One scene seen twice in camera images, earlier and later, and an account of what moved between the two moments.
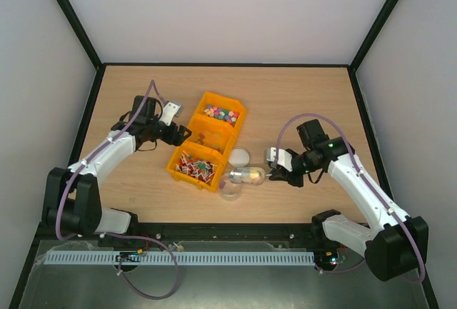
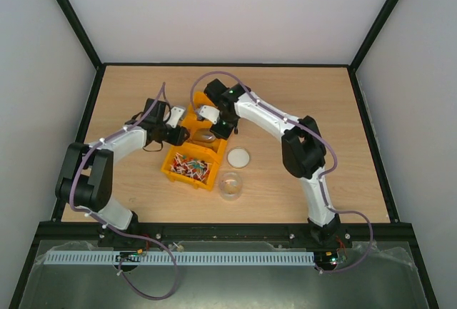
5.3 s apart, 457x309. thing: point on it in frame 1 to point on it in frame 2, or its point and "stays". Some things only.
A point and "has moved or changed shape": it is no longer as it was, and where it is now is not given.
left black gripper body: (169, 138) stays
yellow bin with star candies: (220, 113) has moved or changed shape
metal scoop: (240, 175) to (203, 133)
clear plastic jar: (228, 190) stays
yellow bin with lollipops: (196, 165) has moved or changed shape
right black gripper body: (285, 173) to (221, 131)
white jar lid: (238, 157) stays
